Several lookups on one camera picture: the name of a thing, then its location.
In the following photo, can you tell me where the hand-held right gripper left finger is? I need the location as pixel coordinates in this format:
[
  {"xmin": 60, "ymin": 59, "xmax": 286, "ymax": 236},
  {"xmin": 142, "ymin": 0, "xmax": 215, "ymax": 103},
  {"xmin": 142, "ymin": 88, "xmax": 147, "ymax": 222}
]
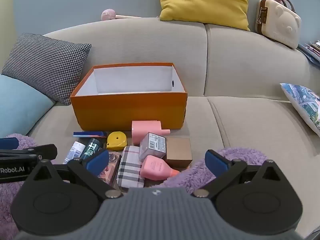
[{"xmin": 26, "ymin": 149, "xmax": 122, "ymax": 198}]

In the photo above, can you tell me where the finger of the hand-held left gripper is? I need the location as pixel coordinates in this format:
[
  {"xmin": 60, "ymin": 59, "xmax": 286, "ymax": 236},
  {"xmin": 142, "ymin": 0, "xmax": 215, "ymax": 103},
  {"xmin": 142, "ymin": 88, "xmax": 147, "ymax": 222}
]
[
  {"xmin": 0, "ymin": 137, "xmax": 20, "ymax": 151},
  {"xmin": 0, "ymin": 144, "xmax": 58, "ymax": 164}
]

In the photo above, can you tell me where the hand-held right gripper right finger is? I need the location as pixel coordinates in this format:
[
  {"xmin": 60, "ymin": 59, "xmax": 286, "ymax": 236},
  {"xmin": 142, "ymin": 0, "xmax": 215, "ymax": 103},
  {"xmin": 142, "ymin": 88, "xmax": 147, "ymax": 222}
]
[{"xmin": 192, "ymin": 149, "xmax": 290, "ymax": 198}]

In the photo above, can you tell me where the dark green bottle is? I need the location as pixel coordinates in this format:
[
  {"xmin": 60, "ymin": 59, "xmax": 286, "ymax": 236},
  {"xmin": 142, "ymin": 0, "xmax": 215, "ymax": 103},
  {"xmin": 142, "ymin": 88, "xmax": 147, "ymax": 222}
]
[{"xmin": 80, "ymin": 137, "xmax": 104, "ymax": 159}]

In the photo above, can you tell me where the illustrated card box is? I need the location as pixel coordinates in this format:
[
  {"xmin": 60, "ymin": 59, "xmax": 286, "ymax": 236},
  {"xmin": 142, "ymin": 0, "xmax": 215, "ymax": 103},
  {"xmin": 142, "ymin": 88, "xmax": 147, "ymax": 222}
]
[{"xmin": 96, "ymin": 151, "xmax": 122, "ymax": 183}]

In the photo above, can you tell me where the white tube with blue label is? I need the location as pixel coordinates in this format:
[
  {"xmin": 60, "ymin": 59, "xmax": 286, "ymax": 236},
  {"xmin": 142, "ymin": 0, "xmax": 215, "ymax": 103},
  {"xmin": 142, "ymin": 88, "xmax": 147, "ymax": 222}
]
[{"xmin": 62, "ymin": 141, "xmax": 85, "ymax": 165}]

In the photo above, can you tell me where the yellow tape measure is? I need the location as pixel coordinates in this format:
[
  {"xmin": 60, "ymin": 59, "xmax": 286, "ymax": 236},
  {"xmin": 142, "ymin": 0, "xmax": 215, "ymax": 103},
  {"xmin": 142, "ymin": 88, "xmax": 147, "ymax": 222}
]
[{"xmin": 107, "ymin": 131, "xmax": 128, "ymax": 151}]

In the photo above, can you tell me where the blue tin box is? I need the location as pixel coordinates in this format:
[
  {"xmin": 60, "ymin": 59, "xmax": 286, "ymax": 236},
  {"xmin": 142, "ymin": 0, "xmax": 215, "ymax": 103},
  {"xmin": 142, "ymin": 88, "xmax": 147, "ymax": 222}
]
[{"xmin": 73, "ymin": 131, "xmax": 107, "ymax": 138}]

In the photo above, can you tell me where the plaid case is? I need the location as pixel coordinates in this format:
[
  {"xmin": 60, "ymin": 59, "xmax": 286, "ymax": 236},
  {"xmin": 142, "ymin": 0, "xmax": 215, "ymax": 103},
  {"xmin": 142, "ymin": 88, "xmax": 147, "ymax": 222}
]
[{"xmin": 116, "ymin": 145, "xmax": 145, "ymax": 188}]

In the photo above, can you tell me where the small brown cardboard box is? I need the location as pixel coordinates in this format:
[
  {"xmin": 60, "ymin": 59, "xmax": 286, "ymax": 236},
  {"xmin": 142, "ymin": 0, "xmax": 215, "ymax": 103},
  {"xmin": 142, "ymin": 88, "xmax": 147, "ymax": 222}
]
[{"xmin": 164, "ymin": 137, "xmax": 193, "ymax": 169}]

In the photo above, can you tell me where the pink plastic container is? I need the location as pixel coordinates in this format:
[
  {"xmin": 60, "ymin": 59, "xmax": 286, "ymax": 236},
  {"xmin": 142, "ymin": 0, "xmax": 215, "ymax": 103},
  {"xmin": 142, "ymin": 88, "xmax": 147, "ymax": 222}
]
[{"xmin": 132, "ymin": 120, "xmax": 171, "ymax": 145}]

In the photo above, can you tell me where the orange cardboard box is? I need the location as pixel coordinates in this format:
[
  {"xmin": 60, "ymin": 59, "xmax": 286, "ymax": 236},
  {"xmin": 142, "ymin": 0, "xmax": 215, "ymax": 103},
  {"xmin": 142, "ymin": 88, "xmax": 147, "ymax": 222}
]
[{"xmin": 70, "ymin": 62, "xmax": 188, "ymax": 130}]

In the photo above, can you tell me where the clear plastic box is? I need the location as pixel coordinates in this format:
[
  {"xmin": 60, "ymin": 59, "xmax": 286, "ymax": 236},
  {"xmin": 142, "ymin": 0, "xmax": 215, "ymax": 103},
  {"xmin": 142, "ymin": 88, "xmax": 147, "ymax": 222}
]
[{"xmin": 139, "ymin": 132, "xmax": 167, "ymax": 162}]

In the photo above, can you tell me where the pink bottle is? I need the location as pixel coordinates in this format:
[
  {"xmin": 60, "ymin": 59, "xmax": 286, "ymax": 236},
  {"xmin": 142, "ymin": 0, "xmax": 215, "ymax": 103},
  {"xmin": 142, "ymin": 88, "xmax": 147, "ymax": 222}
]
[{"xmin": 140, "ymin": 155, "xmax": 180, "ymax": 180}]

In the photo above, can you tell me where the purple fluffy blanket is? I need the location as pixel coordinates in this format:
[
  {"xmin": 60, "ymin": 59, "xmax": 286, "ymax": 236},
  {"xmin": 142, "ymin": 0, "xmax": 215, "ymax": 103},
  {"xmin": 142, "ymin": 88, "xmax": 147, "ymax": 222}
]
[{"xmin": 0, "ymin": 134, "xmax": 269, "ymax": 240}]

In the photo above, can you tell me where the light blue pillow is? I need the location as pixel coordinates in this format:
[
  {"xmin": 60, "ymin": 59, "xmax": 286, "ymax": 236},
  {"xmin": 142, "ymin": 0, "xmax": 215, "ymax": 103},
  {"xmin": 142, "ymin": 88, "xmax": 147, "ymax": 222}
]
[{"xmin": 0, "ymin": 75, "xmax": 56, "ymax": 139}]

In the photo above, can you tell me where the houndstooth pillow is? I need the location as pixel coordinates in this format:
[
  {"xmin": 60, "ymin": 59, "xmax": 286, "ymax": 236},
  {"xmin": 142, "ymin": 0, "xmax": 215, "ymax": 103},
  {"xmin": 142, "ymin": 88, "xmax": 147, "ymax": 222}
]
[{"xmin": 1, "ymin": 33, "xmax": 92, "ymax": 105}]

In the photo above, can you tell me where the printed pillow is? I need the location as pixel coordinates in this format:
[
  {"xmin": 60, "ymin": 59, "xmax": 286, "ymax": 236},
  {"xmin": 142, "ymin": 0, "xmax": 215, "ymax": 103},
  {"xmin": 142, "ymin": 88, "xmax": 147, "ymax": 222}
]
[{"xmin": 280, "ymin": 83, "xmax": 320, "ymax": 137}]

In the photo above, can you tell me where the pink massage hammer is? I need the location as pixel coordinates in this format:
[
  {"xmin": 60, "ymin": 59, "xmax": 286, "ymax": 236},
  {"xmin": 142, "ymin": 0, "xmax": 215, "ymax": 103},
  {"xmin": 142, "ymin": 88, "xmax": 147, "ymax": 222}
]
[{"xmin": 101, "ymin": 9, "xmax": 142, "ymax": 21}]

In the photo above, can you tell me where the stack of books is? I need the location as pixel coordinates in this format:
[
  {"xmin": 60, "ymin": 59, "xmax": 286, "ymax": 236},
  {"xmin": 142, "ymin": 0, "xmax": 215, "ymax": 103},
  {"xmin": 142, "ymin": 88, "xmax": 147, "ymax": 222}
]
[{"xmin": 297, "ymin": 40, "xmax": 320, "ymax": 64}]

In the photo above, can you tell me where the cream bear suitcase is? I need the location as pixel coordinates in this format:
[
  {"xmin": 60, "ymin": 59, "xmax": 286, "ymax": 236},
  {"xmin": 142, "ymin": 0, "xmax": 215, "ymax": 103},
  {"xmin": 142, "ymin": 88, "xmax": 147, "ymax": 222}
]
[{"xmin": 254, "ymin": 0, "xmax": 302, "ymax": 50}]

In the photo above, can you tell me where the yellow pillow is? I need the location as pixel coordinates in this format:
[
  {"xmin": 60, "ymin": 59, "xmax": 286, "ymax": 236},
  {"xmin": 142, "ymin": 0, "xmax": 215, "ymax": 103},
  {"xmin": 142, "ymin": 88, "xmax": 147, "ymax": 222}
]
[{"xmin": 157, "ymin": 0, "xmax": 251, "ymax": 32}]

